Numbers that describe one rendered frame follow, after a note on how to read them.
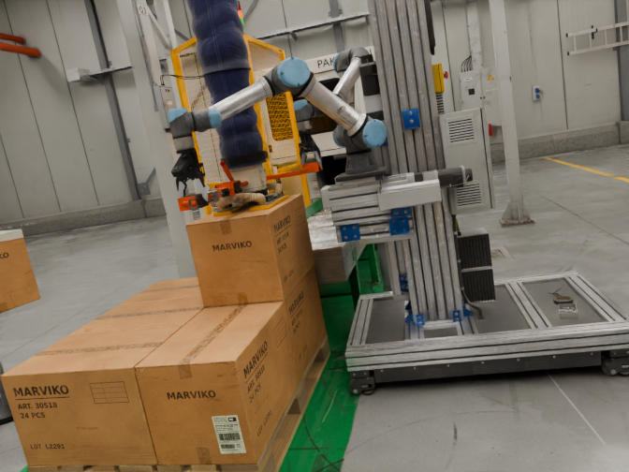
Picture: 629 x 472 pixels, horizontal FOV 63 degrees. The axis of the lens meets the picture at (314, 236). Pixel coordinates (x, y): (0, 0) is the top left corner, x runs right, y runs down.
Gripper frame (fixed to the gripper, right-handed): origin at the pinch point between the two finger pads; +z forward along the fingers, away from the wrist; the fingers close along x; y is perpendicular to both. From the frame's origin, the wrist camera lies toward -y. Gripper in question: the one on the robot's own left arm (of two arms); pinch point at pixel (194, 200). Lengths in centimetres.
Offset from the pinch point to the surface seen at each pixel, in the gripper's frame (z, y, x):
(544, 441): 107, 2, -117
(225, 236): 20.3, 28.3, 3.8
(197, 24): -74, 49, 6
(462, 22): -189, 997, -158
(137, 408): 69, -32, 24
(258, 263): 34.5, 28.4, -9.5
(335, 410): 107, 27, -33
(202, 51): -63, 49, 6
